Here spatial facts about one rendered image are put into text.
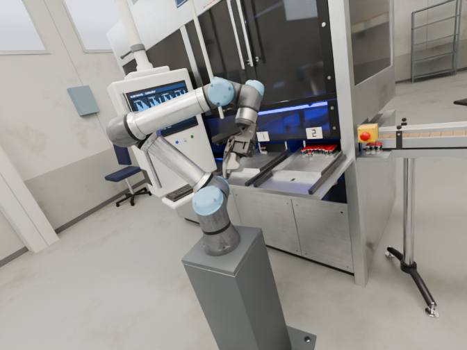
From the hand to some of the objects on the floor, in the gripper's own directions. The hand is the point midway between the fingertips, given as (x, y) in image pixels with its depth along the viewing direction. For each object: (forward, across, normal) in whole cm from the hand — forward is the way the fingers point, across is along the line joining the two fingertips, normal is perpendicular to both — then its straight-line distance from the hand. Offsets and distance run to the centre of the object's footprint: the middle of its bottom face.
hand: (224, 174), depth 84 cm
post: (+38, +103, -67) cm, 129 cm away
